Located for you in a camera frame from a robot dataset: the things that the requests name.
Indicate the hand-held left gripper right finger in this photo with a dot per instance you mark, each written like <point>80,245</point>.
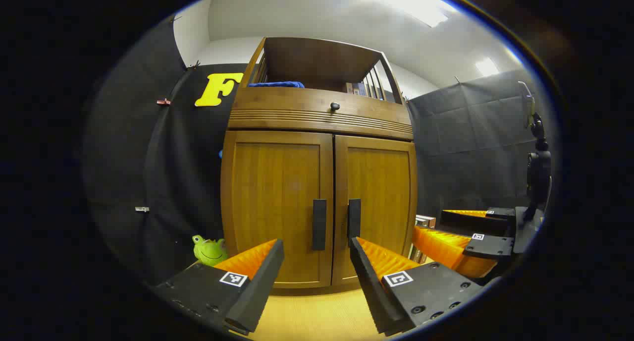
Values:
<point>369,286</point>

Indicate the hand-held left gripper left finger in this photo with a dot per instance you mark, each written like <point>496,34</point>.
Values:
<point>257,286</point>

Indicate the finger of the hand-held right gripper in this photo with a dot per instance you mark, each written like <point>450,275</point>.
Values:
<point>475,224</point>
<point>490,246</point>

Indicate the wooden cabinet door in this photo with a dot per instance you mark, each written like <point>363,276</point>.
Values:
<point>384,192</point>
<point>272,202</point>

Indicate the wooden double-door shoe cabinet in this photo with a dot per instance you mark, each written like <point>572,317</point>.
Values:
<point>317,118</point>

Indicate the wooden cabinet drawer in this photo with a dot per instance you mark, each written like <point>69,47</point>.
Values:
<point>297,108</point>

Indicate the small printed box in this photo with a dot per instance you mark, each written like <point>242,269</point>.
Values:
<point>423,222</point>

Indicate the green frog plush toy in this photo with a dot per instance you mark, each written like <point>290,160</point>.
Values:
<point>210,252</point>

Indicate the black backdrop cloth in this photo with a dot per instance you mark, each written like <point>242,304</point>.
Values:
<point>148,157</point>
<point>470,147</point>

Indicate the small ceiling light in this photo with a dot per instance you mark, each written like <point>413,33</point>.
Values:
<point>487,67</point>

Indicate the row of small books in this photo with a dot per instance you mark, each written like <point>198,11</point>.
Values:
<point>359,89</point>

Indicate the blue cloth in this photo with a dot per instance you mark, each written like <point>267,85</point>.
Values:
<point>277,85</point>

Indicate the red clip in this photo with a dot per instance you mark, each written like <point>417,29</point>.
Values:
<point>163,102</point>

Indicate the large ceiling light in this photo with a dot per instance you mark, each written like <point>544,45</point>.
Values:
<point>401,1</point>

